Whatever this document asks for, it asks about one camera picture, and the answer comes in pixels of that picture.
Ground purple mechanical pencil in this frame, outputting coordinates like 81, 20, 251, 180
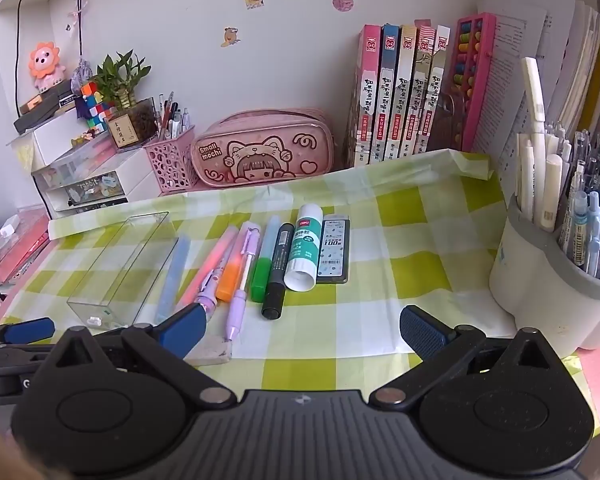
224, 227, 261, 346

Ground pink cartoon pencil case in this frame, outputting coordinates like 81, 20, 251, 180
190, 107, 337, 190

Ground green cap highlighter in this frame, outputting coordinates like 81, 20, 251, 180
251, 215, 282, 303

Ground black flat box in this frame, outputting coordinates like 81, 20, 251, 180
14, 91, 81, 136

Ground stack of red pink books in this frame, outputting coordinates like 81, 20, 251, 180
0, 207, 51, 286

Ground pink highlighter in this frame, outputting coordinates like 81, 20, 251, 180
174, 225, 238, 311

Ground green checked tablecloth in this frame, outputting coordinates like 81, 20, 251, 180
0, 147, 600, 436

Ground stack of paper booklets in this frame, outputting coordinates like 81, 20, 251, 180
472, 0, 600, 196

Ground pink mesh pen holder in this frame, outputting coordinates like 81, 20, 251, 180
144, 125, 200, 197

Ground clear plastic box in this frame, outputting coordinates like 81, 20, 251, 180
66, 211, 180, 332

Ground white drawer organizer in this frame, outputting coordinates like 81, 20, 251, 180
37, 147, 163, 213

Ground white spine book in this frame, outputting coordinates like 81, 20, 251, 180
424, 24, 452, 155

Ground white eraser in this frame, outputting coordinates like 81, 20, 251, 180
186, 332, 233, 367

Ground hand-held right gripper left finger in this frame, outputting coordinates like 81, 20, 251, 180
30, 302, 239, 408

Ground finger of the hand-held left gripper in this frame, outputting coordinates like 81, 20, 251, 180
0, 316, 56, 361

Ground orange lion toy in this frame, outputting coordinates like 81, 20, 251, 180
28, 42, 76, 93

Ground blue spine book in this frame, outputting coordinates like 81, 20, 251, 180
371, 23, 402, 163

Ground orange cap highlighter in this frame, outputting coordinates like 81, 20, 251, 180
215, 222, 256, 304

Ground pale blue highlighter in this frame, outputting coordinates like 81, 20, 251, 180
155, 236, 192, 326

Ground purple cartoon pen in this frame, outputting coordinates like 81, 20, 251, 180
194, 240, 233, 317

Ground black lead refill case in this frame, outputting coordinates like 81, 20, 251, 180
316, 214, 351, 285

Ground green bamboo plant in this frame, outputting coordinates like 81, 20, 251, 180
95, 50, 152, 111

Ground pink abacus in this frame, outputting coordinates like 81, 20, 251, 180
447, 12, 497, 153

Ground white grey pen pot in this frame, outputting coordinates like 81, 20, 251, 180
489, 195, 600, 356

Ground black marker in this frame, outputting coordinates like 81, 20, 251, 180
261, 223, 295, 320

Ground grey spine book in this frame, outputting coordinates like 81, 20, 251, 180
411, 27, 437, 157

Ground bunch of white pens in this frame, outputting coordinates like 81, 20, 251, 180
515, 56, 566, 233

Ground small toy figurines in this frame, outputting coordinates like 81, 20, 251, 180
71, 127, 108, 147

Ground bunch of pens in mesh holder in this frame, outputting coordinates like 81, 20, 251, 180
156, 91, 193, 141

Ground cream spine book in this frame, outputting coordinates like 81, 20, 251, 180
391, 25, 420, 160

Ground white cardboard box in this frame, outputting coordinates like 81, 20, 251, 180
7, 109, 118, 171

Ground black wall cable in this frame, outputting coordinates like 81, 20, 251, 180
14, 0, 36, 117

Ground colourful puzzle cube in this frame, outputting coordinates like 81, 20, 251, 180
77, 80, 118, 133

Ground purple tassel charm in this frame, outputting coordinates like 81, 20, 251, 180
67, 0, 98, 121

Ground pink cover book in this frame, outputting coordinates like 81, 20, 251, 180
347, 24, 384, 169

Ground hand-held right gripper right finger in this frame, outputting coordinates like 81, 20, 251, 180
369, 305, 564, 408

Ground white teal glue stick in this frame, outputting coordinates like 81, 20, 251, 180
283, 203, 323, 292

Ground clear drawer unit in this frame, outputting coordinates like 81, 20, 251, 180
31, 140, 131, 193

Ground bunch of clear gel pens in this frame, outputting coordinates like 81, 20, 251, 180
555, 127, 600, 282

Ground glass planter with label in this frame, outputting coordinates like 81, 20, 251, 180
107, 97, 160, 153

